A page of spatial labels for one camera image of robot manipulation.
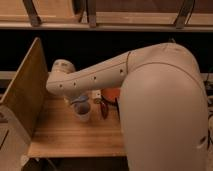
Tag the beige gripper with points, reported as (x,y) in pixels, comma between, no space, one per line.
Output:
(80,99)

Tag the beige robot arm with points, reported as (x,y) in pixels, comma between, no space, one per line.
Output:
(163,104)

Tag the red spoon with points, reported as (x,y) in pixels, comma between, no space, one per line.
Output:
(104,109)

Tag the orange bowl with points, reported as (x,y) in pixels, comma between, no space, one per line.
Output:
(110,94)

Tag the left wooden side panel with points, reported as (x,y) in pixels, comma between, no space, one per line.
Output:
(23,99)

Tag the wooden shelf with brackets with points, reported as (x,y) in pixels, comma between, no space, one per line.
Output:
(108,15)

